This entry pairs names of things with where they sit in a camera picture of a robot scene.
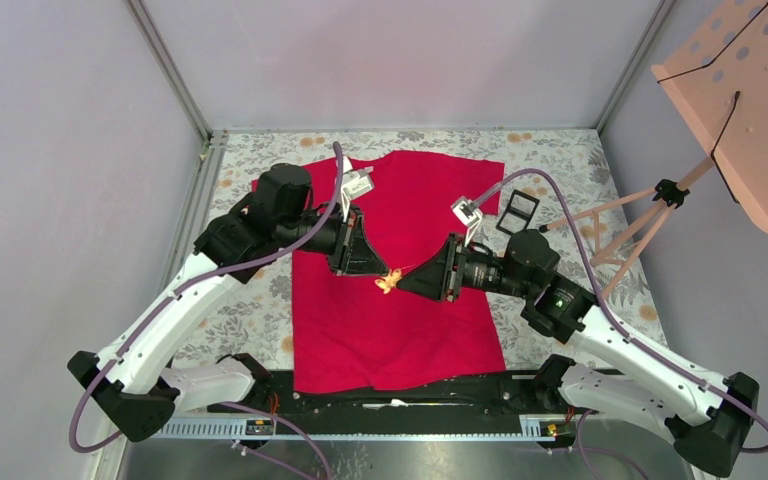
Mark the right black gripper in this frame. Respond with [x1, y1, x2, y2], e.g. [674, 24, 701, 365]
[396, 231, 535, 302]

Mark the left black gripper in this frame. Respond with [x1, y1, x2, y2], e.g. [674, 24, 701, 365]
[278, 202, 390, 276]

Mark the orange glitter brooch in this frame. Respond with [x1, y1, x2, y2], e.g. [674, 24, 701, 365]
[374, 268, 403, 295]

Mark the red t-shirt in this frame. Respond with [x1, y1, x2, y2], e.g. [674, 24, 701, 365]
[291, 150, 505, 394]

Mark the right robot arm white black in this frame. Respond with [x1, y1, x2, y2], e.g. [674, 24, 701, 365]
[397, 229, 759, 478]

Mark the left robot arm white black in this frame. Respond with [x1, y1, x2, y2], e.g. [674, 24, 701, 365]
[67, 164, 388, 442]

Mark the black brooch box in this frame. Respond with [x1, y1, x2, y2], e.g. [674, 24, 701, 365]
[495, 190, 540, 236]

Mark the floral patterned table mat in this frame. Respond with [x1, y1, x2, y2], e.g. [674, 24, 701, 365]
[170, 129, 664, 372]

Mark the pink perforated music stand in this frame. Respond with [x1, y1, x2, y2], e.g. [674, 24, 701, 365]
[568, 1, 768, 297]

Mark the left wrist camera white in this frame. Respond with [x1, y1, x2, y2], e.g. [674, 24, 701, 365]
[340, 156, 375, 223]

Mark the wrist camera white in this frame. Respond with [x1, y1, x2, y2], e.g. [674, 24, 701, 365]
[451, 196, 484, 246]
[340, 156, 375, 223]

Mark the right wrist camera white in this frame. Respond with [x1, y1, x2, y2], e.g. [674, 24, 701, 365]
[451, 196, 484, 246]

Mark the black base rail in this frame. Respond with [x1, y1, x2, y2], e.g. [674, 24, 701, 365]
[208, 358, 584, 438]

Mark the silver slotted cable duct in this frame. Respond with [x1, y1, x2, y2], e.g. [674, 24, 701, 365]
[158, 413, 561, 444]

